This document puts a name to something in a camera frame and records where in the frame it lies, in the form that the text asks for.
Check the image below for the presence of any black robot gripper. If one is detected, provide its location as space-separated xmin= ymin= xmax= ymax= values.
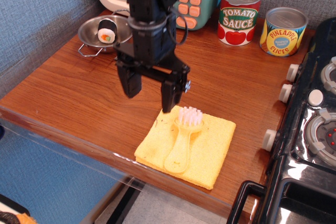
xmin=114 ymin=16 xmax=190 ymax=113

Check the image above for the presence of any yellow brush with white bristles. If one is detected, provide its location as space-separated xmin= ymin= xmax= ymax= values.
xmin=164 ymin=106 xmax=204 ymax=174

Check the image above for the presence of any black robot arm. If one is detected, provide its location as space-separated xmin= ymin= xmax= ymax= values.
xmin=114 ymin=0 xmax=190 ymax=113

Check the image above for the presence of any white stove knob bottom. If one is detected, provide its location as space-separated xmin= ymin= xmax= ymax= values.
xmin=262 ymin=129 xmax=277 ymax=152

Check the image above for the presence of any white stove knob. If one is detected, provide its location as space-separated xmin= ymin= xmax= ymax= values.
xmin=278 ymin=84 xmax=292 ymax=103
xmin=262 ymin=129 xmax=277 ymax=152
xmin=286 ymin=64 xmax=300 ymax=82

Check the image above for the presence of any toy sushi roll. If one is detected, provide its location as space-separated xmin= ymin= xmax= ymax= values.
xmin=98 ymin=18 xmax=117 ymax=44

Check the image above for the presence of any yellow folded cloth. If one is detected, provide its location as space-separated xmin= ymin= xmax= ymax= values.
xmin=134 ymin=106 xmax=236 ymax=190

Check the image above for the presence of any tomato sauce can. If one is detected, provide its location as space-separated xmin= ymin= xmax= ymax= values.
xmin=217 ymin=0 xmax=261 ymax=46

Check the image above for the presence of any white stove knob middle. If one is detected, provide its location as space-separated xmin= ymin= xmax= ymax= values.
xmin=278 ymin=84 xmax=292 ymax=103

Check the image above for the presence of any white stove knob top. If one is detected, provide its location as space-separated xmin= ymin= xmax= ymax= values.
xmin=286 ymin=64 xmax=300 ymax=82

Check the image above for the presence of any pineapple slices can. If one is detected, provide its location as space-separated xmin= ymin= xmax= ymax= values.
xmin=259 ymin=7 xmax=308 ymax=57

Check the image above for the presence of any black toy stove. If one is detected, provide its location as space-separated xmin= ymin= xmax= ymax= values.
xmin=226 ymin=17 xmax=336 ymax=224

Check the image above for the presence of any orange object bottom left corner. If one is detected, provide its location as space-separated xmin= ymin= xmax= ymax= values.
xmin=1 ymin=211 xmax=37 ymax=224

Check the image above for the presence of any silver metal bowl with handles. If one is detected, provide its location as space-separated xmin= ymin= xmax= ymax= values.
xmin=78 ymin=9 xmax=132 ymax=57

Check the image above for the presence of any black oven door handle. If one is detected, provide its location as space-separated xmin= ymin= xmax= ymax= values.
xmin=227 ymin=180 xmax=266 ymax=224

